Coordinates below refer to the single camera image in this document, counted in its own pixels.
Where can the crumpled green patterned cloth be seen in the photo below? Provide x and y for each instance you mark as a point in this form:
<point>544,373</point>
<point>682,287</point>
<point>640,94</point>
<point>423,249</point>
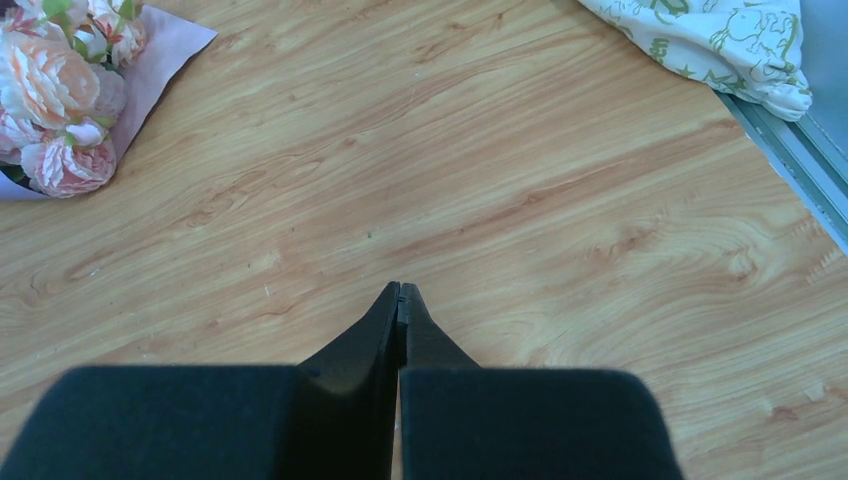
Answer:
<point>748,49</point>

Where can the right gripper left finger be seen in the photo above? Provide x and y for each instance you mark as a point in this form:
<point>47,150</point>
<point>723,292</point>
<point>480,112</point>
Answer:
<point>222,421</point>

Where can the purple flower bouquet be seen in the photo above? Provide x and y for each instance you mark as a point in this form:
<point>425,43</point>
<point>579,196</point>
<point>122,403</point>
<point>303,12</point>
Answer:
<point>78,81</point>

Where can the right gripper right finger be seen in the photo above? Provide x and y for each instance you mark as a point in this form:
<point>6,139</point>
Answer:
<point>460,420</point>

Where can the aluminium rail frame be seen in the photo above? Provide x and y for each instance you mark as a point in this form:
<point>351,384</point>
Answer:
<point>810,155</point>

